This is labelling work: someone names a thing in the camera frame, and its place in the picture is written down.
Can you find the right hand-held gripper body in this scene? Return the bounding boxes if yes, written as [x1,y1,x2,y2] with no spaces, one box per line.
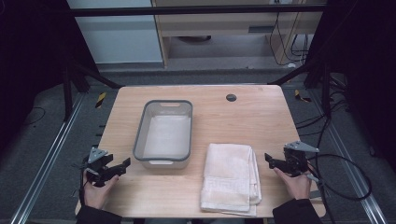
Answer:
[281,140,320,178]

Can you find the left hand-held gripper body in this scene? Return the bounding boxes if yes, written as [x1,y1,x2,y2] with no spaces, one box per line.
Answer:
[82,147,110,188]

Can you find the white towel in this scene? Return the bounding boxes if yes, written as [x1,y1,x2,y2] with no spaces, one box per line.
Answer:
[200,142,262,217]

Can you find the white basin with grey rim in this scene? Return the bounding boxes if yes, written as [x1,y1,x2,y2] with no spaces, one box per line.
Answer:
[133,99,194,171]

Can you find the person's right hand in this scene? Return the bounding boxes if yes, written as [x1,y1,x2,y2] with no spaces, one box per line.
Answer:
[273,168,313,201]

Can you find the person's left hand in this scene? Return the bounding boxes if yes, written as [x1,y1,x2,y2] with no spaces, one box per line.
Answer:
[82,173,120,210]

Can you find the yellow black striped tape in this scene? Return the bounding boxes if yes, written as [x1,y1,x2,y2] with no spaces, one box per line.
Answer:
[293,89,313,104]
[94,91,107,109]

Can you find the black metal stand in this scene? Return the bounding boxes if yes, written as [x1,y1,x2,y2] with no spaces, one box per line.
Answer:
[268,57,332,118]
[60,57,124,123]

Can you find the white cabinet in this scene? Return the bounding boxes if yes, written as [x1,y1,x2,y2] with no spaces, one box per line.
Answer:
[65,0,165,65]

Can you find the light wooden desk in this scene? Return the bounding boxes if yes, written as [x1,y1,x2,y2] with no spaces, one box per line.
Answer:
[151,0,326,68]

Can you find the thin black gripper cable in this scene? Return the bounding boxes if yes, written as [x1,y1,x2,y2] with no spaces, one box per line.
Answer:
[78,166,88,207]

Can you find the black floor cable bundle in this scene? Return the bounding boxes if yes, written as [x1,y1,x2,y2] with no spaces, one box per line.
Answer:
[294,73,353,224]

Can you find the silver metal floor rail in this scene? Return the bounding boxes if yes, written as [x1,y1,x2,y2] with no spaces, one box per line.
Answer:
[9,92,86,224]
[309,90,389,224]

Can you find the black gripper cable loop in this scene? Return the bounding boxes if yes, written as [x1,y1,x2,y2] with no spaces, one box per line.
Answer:
[306,153,374,202]

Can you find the thin black floor cable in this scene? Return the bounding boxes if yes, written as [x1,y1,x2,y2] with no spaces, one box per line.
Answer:
[21,106,47,126]

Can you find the hanging black cables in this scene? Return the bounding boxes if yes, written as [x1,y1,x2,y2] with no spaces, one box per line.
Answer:
[268,11,310,67]

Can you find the black horizontal frame bar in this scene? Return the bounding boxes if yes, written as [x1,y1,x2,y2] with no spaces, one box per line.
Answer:
[68,3,329,18]

